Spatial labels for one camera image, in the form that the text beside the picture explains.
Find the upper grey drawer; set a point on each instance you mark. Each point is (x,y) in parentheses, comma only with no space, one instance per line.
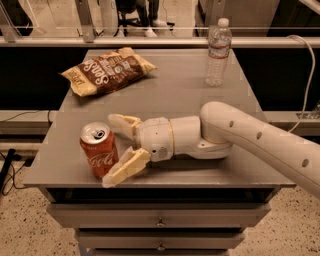
(83,216)

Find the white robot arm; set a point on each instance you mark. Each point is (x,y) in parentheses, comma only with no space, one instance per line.
(211,135)

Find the red coke can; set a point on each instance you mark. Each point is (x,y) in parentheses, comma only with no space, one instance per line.
(98,142)

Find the metal railing bar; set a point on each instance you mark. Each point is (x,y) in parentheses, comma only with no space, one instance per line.
(160,42)

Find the clear plastic water bottle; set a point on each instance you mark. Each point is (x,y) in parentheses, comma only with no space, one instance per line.
(219,45)

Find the lower grey drawer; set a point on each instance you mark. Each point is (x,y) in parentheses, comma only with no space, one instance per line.
(159,240)

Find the grey drawer cabinet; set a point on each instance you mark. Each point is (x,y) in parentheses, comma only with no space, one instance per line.
(175,89)

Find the brown yellow chip bag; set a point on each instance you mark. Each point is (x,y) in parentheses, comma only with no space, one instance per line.
(108,72)

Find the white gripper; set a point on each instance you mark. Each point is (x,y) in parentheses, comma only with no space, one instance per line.
(155,137)

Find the office chair base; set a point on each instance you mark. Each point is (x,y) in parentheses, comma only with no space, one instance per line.
(147,12)

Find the grey drawer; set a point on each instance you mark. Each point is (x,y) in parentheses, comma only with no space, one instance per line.
(83,216)
(159,240)

